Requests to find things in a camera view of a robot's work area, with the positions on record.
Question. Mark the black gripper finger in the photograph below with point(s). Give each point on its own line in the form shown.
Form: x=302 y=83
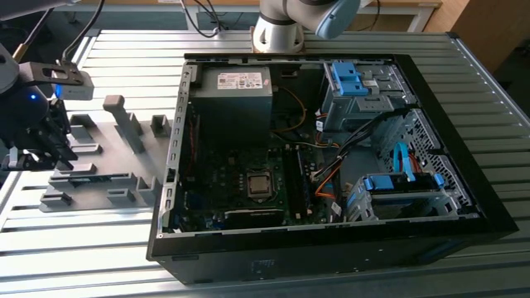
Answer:
x=32 y=161
x=62 y=139

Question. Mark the green RAM stick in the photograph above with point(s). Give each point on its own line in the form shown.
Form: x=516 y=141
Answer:
x=89 y=179

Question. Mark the grey plastic parts rack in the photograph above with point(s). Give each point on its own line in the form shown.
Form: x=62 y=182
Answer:
x=103 y=146

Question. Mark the grey power supply unit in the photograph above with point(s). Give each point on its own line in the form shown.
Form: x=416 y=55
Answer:
x=231 y=115

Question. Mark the green motherboard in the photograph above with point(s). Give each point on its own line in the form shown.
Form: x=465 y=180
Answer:
x=223 y=186

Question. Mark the silver CPU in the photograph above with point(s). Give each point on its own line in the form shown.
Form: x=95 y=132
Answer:
x=258 y=183

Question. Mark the black graphics card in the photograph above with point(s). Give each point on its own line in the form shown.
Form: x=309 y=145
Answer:
x=253 y=217

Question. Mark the white board power connector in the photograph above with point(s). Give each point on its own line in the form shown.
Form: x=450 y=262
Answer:
x=315 y=177

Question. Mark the blue plastic drive latch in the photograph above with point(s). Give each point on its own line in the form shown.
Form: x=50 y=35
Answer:
x=348 y=80

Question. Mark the grey metal drive cage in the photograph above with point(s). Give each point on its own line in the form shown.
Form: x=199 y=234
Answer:
x=361 y=105

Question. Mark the black open PC case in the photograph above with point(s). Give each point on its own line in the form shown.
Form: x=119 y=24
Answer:
x=331 y=254

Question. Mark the blue disk carrier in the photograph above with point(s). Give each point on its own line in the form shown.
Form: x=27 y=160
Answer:
x=378 y=183

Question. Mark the grey metal disk bay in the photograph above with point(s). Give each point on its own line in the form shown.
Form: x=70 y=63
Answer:
x=449 y=198

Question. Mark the brown wooden cabinet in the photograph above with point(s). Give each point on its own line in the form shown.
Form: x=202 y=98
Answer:
x=493 y=31

